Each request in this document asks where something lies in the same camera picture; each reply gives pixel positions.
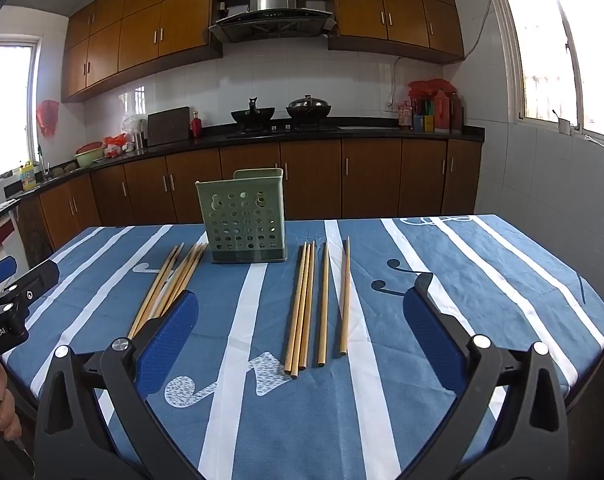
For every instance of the red and white plastic bags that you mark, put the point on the red and white plastic bags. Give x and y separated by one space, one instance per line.
115 145

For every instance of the black kitchen countertop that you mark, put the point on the black kitchen countertop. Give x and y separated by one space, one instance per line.
372 133

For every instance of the red bottle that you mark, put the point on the red bottle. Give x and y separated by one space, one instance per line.
196 127

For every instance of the yellow detergent bottle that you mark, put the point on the yellow detergent bottle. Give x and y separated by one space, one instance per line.
28 176

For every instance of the blue white striped tablecloth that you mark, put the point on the blue white striped tablecloth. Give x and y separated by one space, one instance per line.
292 425

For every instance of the green perforated utensil holder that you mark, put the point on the green perforated utensil holder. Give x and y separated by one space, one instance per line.
242 220

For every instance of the wooden lower cabinets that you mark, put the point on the wooden lower cabinets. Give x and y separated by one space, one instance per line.
312 180

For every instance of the small kitchen window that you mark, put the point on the small kitchen window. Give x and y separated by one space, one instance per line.
6 110

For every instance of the dark cutting board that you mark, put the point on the dark cutting board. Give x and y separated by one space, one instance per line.
168 126

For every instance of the red bag over bottles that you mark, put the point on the red bag over bottles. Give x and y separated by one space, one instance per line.
432 86

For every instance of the steel range hood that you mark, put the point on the steel range hood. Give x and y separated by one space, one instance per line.
272 7

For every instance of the long wooden upper cabinets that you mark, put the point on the long wooden upper cabinets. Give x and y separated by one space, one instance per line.
141 25

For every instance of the person's left hand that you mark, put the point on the person's left hand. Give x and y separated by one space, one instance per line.
4 400

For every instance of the black lidded wok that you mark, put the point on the black lidded wok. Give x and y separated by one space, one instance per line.
308 107

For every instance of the large bright window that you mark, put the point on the large bright window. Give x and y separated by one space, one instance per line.
572 45

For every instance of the red hanging plastic bag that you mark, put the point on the red hanging plastic bag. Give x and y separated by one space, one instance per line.
47 117

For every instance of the black gas stove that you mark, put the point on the black gas stove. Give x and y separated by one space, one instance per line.
282 129

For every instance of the short wooden upper cabinets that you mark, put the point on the short wooden upper cabinets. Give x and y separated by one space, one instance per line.
397 5

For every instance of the black open wok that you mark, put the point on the black open wok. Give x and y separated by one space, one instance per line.
253 114

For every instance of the group of condiment bottles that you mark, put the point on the group of condiment bottles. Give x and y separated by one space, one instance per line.
432 115

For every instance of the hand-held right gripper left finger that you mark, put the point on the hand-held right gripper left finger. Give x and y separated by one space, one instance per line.
166 340

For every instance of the metal faucet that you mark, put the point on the metal faucet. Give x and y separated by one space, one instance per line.
43 162

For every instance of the white cup on sill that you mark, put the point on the white cup on sill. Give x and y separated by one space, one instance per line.
564 126

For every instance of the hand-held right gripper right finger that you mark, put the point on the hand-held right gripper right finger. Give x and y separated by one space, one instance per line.
429 335

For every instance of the green basin with red lid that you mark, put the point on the green basin with red lid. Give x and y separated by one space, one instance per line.
89 156

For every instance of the wooden chopstick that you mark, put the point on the wooden chopstick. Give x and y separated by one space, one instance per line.
323 305
345 300
156 285
302 310
171 285
163 285
296 310
308 310
184 285
178 285

